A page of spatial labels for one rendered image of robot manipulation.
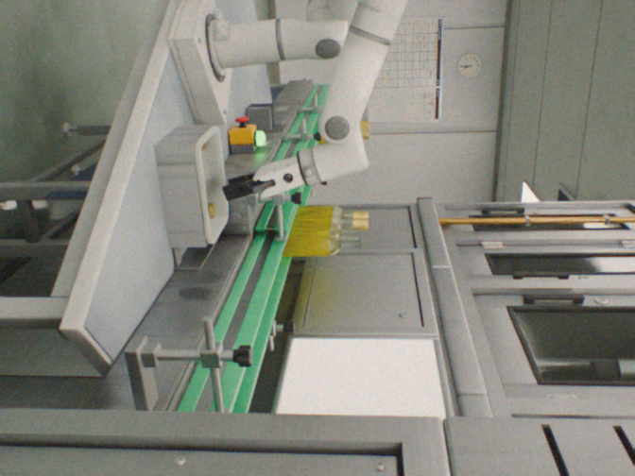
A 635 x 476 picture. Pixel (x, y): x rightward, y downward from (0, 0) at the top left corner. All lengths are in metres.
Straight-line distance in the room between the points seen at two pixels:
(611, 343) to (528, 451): 0.96
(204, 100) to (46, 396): 0.73
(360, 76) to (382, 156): 6.45
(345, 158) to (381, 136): 6.31
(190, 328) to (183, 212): 0.27
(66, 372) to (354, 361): 0.63
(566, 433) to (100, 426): 0.44
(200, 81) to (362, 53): 0.42
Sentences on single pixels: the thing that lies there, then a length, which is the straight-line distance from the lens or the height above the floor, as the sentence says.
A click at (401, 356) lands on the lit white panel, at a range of 1.30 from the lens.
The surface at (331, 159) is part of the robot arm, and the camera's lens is 1.19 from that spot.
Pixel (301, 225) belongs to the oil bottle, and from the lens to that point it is 1.57.
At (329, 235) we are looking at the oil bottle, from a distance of 1.50.
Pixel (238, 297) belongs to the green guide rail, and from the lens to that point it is 1.20.
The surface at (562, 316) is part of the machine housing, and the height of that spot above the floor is 1.64.
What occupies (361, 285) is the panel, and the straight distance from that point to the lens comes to 1.58.
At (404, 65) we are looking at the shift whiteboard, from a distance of 7.34.
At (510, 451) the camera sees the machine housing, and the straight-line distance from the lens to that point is 0.58.
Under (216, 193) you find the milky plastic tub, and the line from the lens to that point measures 1.38.
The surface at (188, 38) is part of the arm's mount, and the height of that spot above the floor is 0.79.
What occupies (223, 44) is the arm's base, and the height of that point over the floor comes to 0.84.
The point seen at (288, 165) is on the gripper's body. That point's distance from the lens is 1.20.
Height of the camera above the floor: 1.17
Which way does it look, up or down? 5 degrees down
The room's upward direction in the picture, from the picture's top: 90 degrees clockwise
